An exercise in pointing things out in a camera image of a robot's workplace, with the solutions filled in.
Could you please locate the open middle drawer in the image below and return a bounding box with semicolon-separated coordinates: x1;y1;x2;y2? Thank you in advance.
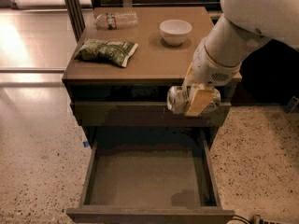
66;127;235;224

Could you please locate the green chip bag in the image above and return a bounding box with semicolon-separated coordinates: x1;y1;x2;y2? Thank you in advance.
75;39;138;68

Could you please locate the clear plastic water bottle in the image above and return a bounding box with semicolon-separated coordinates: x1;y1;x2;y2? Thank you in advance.
94;10;138;30

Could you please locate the blue tape piece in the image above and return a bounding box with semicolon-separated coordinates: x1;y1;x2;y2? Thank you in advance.
83;140;90;147

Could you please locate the closed top drawer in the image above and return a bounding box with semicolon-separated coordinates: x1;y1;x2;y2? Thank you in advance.
71;102;231;127

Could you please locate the black floor cable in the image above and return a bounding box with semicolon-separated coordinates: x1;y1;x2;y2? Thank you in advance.
232;214;284;224

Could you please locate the brown wooden drawer cabinet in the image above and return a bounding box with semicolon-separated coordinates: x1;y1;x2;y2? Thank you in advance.
62;6;243;224

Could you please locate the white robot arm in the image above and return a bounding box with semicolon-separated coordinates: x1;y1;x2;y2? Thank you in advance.
184;0;299;117

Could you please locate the silver green 7up can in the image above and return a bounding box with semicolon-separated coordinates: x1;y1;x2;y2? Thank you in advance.
166;85;221;115

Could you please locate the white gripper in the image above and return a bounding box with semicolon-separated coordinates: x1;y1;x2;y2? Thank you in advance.
184;38;241;117

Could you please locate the white ceramic bowl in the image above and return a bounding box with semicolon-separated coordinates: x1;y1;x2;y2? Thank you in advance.
160;20;192;46

